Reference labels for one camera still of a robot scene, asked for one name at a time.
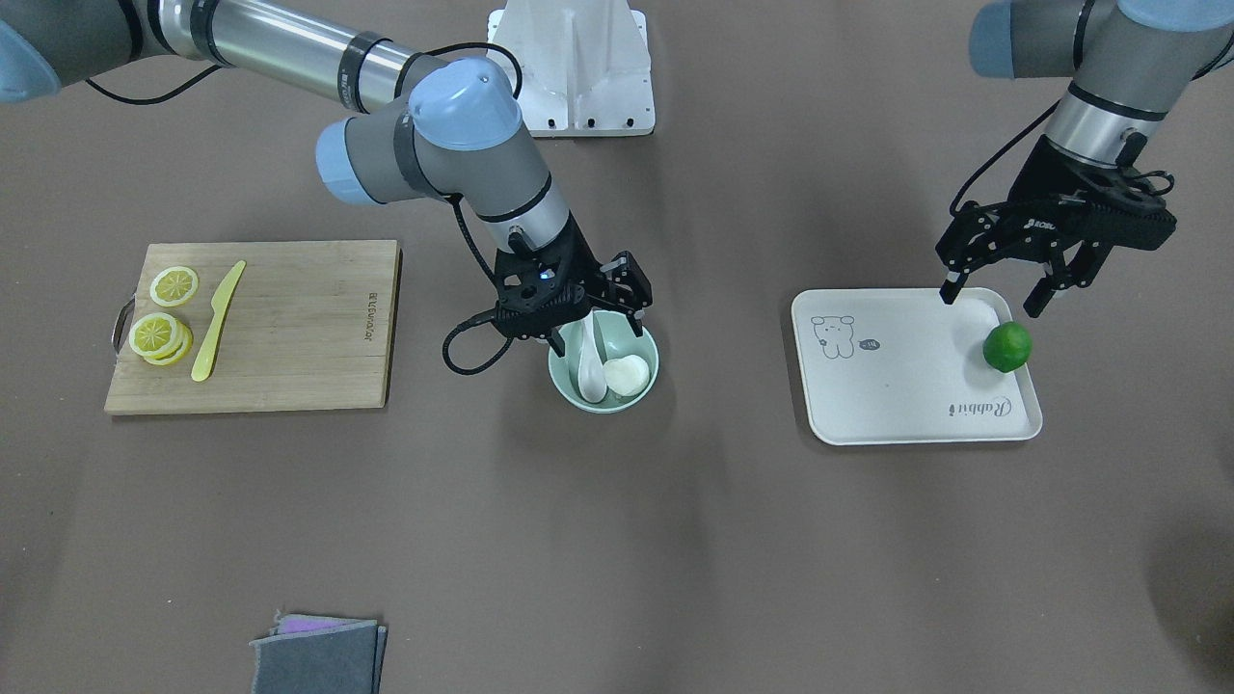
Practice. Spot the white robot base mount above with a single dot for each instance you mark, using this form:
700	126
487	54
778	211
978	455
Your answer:
586	67

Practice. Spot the mint green bowl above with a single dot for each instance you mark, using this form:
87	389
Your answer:
615	340

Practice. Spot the yellow plastic knife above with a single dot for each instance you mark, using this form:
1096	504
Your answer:
220	302

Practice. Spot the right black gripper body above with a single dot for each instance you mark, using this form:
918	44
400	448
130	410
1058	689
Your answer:
581	256

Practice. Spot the white ceramic spoon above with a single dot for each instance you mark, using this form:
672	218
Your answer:
590	377

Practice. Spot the bamboo cutting board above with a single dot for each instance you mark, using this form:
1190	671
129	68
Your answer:
309	328

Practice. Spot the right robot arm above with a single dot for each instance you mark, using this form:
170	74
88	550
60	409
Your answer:
420	126

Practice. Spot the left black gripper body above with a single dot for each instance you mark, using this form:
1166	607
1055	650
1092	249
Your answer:
1033	229

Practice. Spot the grey folded cloth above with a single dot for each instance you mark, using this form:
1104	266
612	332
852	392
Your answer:
320	654

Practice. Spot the green lime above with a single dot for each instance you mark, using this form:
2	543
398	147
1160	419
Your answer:
1008	347

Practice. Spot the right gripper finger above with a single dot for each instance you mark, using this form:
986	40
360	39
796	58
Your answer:
556	343
635	318

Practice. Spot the single lemon slice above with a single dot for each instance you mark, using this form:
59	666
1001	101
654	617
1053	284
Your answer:
174	286

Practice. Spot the beige rabbit tray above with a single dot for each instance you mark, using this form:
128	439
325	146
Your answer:
898	366

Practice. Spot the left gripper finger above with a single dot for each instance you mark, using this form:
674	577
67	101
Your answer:
1040	297
952	285

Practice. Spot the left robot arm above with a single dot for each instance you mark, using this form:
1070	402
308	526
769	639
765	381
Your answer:
1127	63

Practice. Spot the upper lemon slice stack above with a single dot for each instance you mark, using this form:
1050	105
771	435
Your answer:
160	339

